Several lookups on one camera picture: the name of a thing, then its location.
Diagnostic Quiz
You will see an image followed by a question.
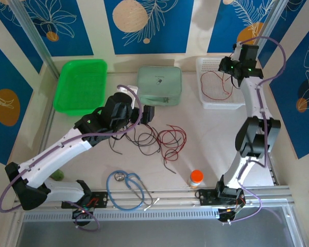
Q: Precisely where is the black cable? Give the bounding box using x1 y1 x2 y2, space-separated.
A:
125 125 160 149
133 128 161 157
108 136 123 155

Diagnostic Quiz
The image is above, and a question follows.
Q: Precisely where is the red cable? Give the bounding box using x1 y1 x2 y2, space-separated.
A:
200 70 234 101
156 125 187 155
162 144 178 174

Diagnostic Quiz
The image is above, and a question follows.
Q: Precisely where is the mint green zip pouch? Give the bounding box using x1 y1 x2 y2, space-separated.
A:
136 65 183 106

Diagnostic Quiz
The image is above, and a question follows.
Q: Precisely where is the white plastic basket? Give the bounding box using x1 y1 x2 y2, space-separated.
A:
195 57 248 110

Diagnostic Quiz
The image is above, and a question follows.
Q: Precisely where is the green plastic basket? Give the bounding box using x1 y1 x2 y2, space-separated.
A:
53 58 109 117

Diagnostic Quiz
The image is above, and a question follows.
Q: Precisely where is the blue stethoscope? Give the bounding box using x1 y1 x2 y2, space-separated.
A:
106 169 160 212

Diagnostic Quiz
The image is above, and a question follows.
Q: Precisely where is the orange lid pill bottle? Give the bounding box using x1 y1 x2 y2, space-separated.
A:
187 169 204 190

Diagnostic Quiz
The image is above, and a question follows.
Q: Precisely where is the small green bottle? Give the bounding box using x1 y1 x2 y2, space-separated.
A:
50 170 65 182

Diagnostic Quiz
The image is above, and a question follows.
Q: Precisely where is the grey metal sheet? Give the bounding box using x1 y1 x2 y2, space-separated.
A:
15 205 303 247

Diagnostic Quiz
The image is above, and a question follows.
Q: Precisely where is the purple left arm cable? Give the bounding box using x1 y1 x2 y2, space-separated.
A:
0 84 142 232

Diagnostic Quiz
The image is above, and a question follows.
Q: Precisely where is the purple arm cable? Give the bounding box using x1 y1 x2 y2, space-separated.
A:
0 84 142 232
218 36 286 224

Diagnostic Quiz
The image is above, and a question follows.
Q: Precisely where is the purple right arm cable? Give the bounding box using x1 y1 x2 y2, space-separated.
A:
218 36 286 224

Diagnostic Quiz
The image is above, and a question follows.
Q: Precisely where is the aluminium frame post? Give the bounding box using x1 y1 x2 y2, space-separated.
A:
9 0 60 78
256 0 291 69

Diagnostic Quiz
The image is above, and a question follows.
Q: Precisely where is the aluminium rail frame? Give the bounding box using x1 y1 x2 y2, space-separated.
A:
11 185 293 213

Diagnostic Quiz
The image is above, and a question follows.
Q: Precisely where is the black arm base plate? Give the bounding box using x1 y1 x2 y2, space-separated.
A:
197 189 246 206
61 190 109 209

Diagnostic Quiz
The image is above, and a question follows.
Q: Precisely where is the grey slotted cable duct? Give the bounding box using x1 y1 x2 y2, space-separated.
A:
22 209 220 222

